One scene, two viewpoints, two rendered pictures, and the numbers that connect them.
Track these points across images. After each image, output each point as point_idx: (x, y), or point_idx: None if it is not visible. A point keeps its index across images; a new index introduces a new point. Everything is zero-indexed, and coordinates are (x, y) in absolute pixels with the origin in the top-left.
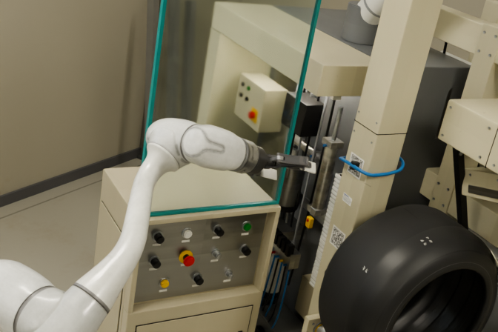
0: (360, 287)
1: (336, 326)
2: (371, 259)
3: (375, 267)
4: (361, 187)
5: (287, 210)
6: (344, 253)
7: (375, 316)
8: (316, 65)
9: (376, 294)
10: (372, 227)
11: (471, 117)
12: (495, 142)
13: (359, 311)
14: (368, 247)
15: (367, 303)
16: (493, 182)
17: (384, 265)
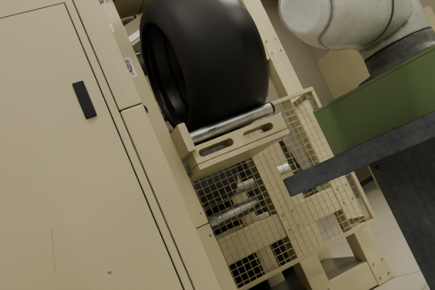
0: (221, 0)
1: (232, 47)
2: None
3: None
4: (112, 7)
5: None
6: (182, 2)
7: (245, 10)
8: None
9: None
10: None
11: None
12: None
13: (238, 10)
14: None
15: (235, 2)
16: (139, 23)
17: None
